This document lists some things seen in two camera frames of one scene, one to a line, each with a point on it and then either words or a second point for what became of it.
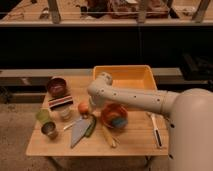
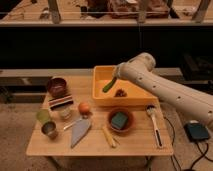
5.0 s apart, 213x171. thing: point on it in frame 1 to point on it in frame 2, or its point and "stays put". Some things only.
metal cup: (49, 128) stays put
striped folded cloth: (60, 102) stays put
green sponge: (119, 122) stays put
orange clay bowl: (113, 111) to (126, 112)
